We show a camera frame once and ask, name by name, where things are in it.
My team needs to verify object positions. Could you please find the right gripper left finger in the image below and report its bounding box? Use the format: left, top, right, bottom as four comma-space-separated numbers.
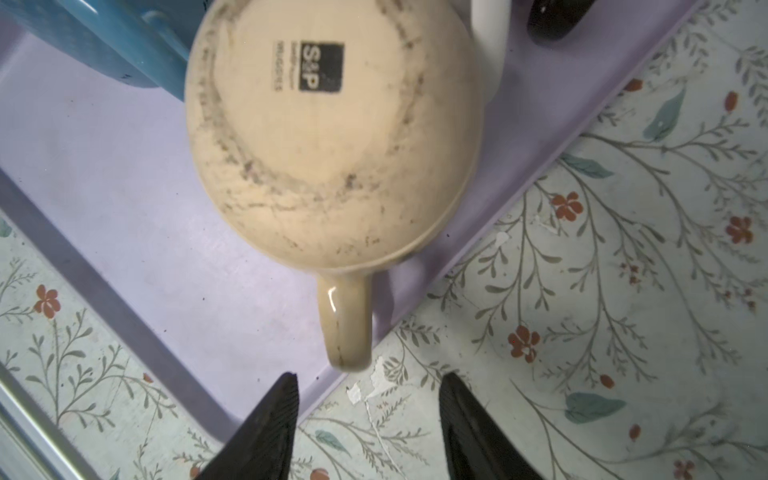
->
196, 372, 300, 480

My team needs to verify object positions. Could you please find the lavender tray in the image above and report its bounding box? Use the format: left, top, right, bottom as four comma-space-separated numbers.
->
1, 1, 697, 441

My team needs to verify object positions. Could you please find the blue mug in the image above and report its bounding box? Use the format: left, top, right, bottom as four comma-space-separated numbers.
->
1, 0, 212, 100

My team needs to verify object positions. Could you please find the red mug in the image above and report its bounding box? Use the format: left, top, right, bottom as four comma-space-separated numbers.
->
527, 0, 595, 42

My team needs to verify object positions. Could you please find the white mug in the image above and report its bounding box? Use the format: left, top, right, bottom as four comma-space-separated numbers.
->
452, 0, 512, 103

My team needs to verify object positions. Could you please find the beige speckled mug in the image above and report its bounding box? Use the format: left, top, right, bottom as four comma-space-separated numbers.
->
185, 1, 484, 372

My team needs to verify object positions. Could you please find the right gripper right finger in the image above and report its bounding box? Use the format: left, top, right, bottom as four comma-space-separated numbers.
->
439, 373, 542, 480

